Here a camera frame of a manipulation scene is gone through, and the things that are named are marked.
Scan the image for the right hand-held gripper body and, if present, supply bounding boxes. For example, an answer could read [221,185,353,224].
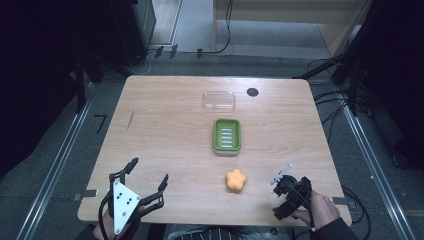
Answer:
[269,163,313,222]

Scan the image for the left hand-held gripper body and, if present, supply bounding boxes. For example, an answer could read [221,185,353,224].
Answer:
[98,179,143,240]

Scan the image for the orange flower-shaped soap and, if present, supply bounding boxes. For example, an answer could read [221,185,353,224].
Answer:
[225,168,248,194]

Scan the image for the green soap dish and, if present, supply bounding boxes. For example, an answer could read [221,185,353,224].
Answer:
[212,118,242,156]

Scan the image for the person's left hand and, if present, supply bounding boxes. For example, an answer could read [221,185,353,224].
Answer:
[93,205,148,240]

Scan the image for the person's right hand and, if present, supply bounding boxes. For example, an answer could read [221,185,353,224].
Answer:
[293,190,342,232]

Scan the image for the person's striped clothing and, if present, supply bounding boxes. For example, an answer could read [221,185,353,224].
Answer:
[164,223,268,240]

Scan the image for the black metal stand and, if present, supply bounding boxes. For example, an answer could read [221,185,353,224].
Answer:
[73,49,104,114]
[293,0,388,118]

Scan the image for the clear plastic lid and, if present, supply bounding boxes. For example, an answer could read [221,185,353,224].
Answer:
[202,90,237,112]

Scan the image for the black cabinet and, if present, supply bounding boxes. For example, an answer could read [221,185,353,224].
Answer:
[109,0,158,68]

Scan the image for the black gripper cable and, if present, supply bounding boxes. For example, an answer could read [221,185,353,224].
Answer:
[97,191,116,240]
[284,186,316,233]

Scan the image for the black floor cable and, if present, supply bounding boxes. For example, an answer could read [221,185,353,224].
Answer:
[341,184,372,240]
[181,0,234,55]

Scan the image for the metal floor rail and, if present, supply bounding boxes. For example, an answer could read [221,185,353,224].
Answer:
[15,82,98,240]
[339,96,418,240]

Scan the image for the bundle of black floor cables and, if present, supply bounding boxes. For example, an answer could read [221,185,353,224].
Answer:
[306,58,371,143]

